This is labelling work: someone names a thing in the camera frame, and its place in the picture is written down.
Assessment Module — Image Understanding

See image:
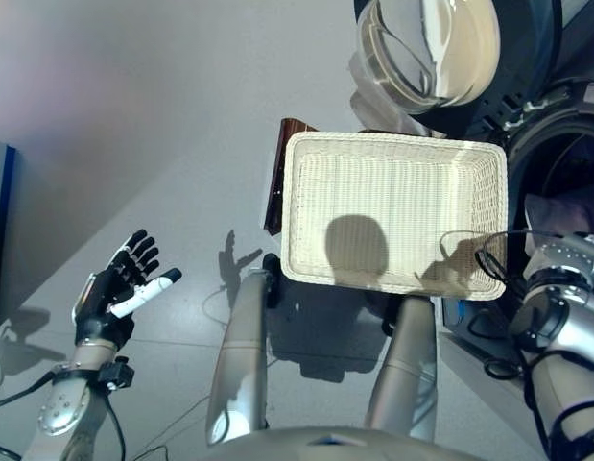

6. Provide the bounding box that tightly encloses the grey cabinet with black edge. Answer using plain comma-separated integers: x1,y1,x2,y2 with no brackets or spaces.
0,138,20,332

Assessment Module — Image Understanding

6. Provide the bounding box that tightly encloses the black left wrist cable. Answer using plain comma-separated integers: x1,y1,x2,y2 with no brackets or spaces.
0,372,128,461

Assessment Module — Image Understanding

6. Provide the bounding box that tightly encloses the brown wooden stool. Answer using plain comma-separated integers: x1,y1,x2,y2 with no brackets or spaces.
263,117,320,236

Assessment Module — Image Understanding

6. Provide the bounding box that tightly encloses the round glass washing machine door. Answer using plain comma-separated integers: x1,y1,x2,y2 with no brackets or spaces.
347,0,565,138

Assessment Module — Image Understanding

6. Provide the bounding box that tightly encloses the dark grey washing machine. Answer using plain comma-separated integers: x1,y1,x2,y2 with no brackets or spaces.
435,0,594,380

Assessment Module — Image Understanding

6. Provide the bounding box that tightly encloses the silver right robot leg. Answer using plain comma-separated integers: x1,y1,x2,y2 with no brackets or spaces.
363,295,440,443

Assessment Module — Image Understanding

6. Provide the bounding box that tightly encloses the white wicker laundry basket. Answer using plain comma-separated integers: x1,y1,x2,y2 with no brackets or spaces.
280,131,509,302

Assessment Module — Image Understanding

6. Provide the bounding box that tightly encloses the thin white floor cable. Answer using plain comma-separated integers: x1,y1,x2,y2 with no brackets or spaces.
132,287,240,460

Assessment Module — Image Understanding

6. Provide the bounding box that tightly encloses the grey robot torso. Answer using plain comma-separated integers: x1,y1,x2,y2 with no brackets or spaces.
190,425,513,461

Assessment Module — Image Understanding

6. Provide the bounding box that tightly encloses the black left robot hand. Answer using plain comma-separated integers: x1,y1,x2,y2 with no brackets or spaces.
71,229,183,352

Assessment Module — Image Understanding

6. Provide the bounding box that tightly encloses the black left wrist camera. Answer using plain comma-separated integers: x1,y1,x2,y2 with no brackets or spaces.
98,356,135,391

